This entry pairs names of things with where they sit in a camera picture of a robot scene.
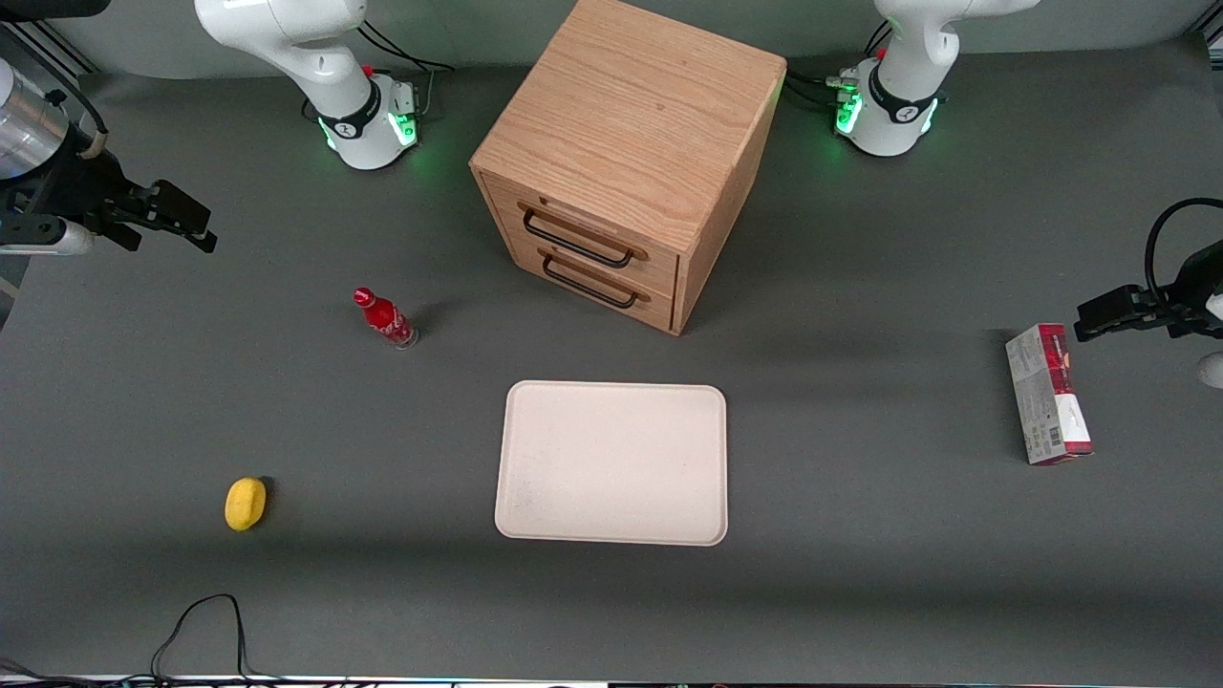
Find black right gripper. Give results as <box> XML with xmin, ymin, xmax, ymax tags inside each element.
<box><xmin>0</xmin><ymin>143</ymin><xmax>219</xmax><ymax>255</ymax></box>

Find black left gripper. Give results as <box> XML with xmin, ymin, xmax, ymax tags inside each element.
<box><xmin>1074</xmin><ymin>241</ymin><xmax>1223</xmax><ymax>343</ymax></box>

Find oak wooden drawer cabinet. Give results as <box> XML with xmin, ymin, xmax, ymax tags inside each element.
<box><xmin>468</xmin><ymin>0</ymin><xmax>788</xmax><ymax>336</ymax></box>

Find red and grey carton box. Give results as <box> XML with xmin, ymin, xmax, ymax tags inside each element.
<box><xmin>1004</xmin><ymin>323</ymin><xmax>1095</xmax><ymax>466</ymax></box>

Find red soda bottle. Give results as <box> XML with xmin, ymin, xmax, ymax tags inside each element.
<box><xmin>353</xmin><ymin>287</ymin><xmax>420</xmax><ymax>351</ymax></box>

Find yellow lemon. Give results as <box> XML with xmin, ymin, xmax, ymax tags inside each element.
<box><xmin>225</xmin><ymin>477</ymin><xmax>268</xmax><ymax>532</ymax></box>

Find cream plastic tray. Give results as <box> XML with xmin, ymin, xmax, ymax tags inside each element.
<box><xmin>494</xmin><ymin>380</ymin><xmax>729</xmax><ymax>548</ymax></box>

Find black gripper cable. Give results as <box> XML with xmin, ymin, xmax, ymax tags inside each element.
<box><xmin>1144</xmin><ymin>197</ymin><xmax>1223</xmax><ymax>309</ymax></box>

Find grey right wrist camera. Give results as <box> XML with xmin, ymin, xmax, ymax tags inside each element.
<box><xmin>0</xmin><ymin>220</ymin><xmax>97</xmax><ymax>257</ymax></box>

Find aluminium frame rail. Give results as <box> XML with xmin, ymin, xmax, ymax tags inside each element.
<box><xmin>0</xmin><ymin>19</ymin><xmax>98</xmax><ymax>79</ymax></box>

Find black arm base cables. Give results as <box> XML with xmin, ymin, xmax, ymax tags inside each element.
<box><xmin>302</xmin><ymin>19</ymin><xmax>458</xmax><ymax>123</ymax></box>
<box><xmin>783</xmin><ymin>19</ymin><xmax>894</xmax><ymax>114</ymax></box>

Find wooden drawer with black handle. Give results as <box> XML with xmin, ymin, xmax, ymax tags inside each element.
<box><xmin>497</xmin><ymin>225</ymin><xmax>679</xmax><ymax>333</ymax></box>
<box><xmin>481</xmin><ymin>174</ymin><xmax>681</xmax><ymax>295</ymax></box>

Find black looped table cable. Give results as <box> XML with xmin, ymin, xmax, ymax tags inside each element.
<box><xmin>0</xmin><ymin>593</ymin><xmax>383</xmax><ymax>687</ymax></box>

